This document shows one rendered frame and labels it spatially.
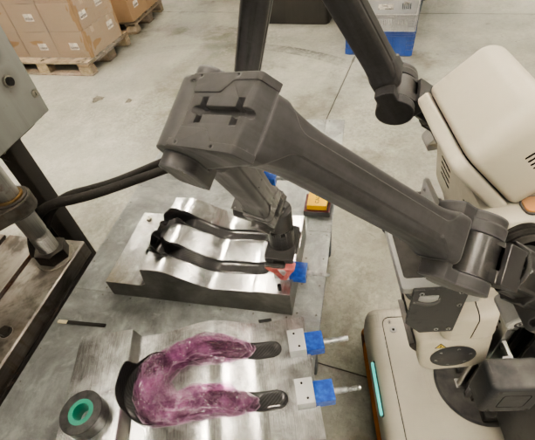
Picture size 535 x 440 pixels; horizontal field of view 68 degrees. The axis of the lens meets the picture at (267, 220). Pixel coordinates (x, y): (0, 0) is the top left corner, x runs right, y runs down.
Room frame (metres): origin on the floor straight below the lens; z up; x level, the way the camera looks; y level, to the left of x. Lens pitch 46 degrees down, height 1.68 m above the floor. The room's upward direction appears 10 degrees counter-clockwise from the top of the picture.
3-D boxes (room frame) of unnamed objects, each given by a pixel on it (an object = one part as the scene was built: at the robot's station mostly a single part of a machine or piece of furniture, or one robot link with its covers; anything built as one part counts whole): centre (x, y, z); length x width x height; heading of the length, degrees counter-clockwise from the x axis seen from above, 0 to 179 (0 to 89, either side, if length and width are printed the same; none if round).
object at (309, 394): (0.30, -0.06, 0.86); 0.13 x 0.05 x 0.05; 89
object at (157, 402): (0.36, 0.20, 0.90); 0.26 x 0.18 x 0.08; 89
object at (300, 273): (0.57, -0.06, 0.89); 0.13 x 0.05 x 0.05; 71
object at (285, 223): (0.59, -0.02, 1.08); 0.07 x 0.06 x 0.07; 55
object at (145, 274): (0.72, 0.17, 0.87); 0.50 x 0.26 x 0.14; 72
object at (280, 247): (0.59, -0.03, 1.02); 0.10 x 0.07 x 0.07; 161
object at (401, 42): (3.66, -1.33, 0.11); 0.61 x 0.41 x 0.22; 63
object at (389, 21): (3.66, -1.33, 0.28); 0.61 x 0.41 x 0.15; 63
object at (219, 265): (0.70, 0.16, 0.92); 0.35 x 0.16 x 0.09; 72
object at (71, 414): (0.31, 0.40, 0.93); 0.08 x 0.08 x 0.04
